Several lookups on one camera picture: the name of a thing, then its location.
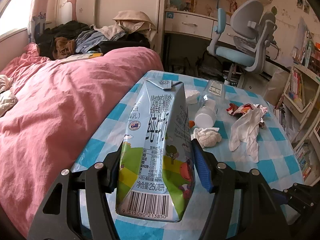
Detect small white tissue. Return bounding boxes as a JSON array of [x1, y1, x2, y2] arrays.
[[185, 90, 200, 104]]

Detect pink curtain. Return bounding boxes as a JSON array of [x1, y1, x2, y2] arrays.
[[27, 0, 63, 44]]

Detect row of upright books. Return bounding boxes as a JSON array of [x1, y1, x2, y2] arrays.
[[291, 17, 320, 69]]

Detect brown garment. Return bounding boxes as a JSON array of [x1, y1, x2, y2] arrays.
[[52, 37, 77, 60]]

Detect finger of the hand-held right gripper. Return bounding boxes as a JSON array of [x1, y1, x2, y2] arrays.
[[271, 182, 320, 229]]

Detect white bookshelf with books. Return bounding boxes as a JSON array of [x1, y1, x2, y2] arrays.
[[274, 62, 320, 182]]

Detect white bag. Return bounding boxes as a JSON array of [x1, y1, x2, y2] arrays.
[[264, 69, 291, 107]]

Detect yellow book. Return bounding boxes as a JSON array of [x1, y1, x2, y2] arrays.
[[60, 51, 104, 64]]

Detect black clothing pile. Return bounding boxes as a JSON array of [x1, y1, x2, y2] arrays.
[[37, 21, 151, 60]]

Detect large white tissue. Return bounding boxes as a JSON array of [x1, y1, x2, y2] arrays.
[[229, 109, 263, 163]]

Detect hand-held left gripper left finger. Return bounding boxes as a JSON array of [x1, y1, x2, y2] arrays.
[[27, 142, 123, 240]]

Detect blue checkered tablecloth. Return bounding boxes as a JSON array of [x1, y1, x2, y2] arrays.
[[71, 70, 304, 240]]

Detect blue denim garment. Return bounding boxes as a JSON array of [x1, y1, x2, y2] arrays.
[[75, 30, 113, 53]]

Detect light blue milk carton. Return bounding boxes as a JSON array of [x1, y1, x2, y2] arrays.
[[115, 79, 196, 222]]

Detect pink blanket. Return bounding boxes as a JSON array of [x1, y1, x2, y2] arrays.
[[0, 42, 164, 238]]

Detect window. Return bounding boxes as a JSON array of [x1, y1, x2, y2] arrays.
[[0, 0, 34, 44]]

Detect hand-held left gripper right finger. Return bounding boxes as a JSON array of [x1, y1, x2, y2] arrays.
[[191, 139, 292, 240]]

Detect grey and blue desk chair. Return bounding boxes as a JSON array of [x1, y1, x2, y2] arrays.
[[206, 0, 278, 86]]

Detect white desk with drawers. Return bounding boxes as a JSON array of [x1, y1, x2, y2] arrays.
[[164, 10, 294, 80]]

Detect cream crumpled cloth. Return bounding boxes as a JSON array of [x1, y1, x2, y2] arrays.
[[0, 74, 18, 118]]

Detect crumpled white tissue ball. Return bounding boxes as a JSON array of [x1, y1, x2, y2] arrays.
[[191, 127, 222, 148]]

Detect clear plastic bottle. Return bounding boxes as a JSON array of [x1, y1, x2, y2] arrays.
[[194, 79, 225, 128]]

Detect red crumpled snack wrapper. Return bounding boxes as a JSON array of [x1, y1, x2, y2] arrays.
[[226, 103, 268, 128]]

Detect beige cloth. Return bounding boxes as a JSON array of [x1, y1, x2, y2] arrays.
[[112, 10, 157, 42]]

